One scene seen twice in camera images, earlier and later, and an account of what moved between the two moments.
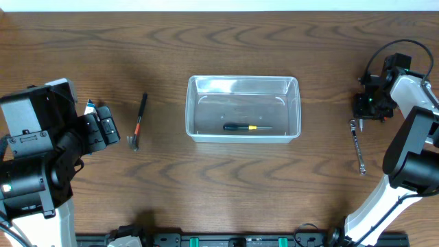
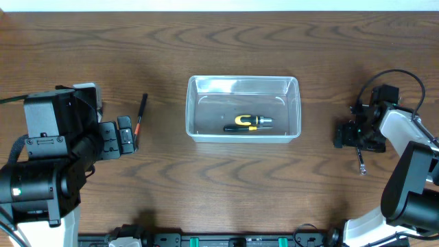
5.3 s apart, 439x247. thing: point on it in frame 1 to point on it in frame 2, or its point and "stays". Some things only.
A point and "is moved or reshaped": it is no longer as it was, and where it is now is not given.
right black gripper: [372, 112] to [357, 138]
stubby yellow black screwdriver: [361, 125] is moved or reshaped
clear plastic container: [262, 101] stays
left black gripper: [97, 128] to [110, 140]
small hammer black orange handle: [134, 138] stays
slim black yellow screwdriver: [241, 126] stays
